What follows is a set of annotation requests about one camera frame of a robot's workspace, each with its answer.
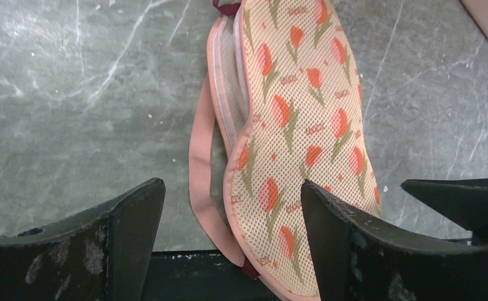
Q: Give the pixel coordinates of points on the dark red bra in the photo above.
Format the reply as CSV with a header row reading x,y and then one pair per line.
x,y
227,9

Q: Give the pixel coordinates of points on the floral mesh laundry bag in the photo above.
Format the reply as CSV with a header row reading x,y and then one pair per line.
x,y
280,104

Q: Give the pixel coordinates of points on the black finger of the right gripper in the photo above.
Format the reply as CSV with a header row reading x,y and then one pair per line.
x,y
465,202

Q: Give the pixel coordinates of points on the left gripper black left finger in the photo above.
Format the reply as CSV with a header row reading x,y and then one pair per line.
x,y
101,253

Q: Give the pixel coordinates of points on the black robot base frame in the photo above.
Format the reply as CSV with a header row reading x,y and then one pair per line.
x,y
199,275

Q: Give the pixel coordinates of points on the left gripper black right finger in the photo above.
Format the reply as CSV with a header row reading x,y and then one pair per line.
x,y
357,256

